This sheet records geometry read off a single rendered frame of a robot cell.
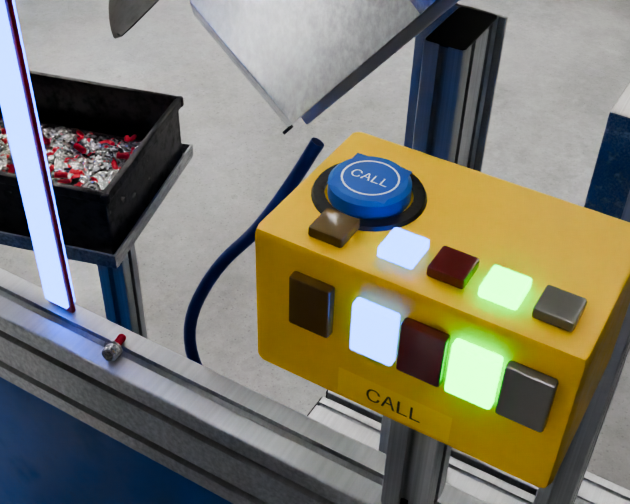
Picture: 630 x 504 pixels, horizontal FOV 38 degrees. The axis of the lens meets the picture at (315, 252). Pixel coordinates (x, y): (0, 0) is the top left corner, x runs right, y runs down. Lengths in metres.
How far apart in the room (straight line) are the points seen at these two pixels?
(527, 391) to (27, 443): 0.57
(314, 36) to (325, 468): 0.36
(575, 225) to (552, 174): 1.95
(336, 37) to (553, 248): 0.39
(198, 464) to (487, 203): 0.31
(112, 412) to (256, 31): 0.32
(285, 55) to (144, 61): 2.04
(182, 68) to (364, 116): 0.58
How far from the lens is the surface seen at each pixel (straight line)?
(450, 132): 0.97
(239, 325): 1.88
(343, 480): 0.58
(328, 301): 0.41
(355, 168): 0.44
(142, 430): 0.68
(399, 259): 0.40
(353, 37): 0.77
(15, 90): 0.59
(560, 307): 0.39
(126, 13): 0.92
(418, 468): 0.53
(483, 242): 0.42
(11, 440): 0.89
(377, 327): 0.40
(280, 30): 0.77
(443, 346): 0.39
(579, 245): 0.43
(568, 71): 2.86
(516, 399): 0.40
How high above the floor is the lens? 1.34
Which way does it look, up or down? 41 degrees down
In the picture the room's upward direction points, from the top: 2 degrees clockwise
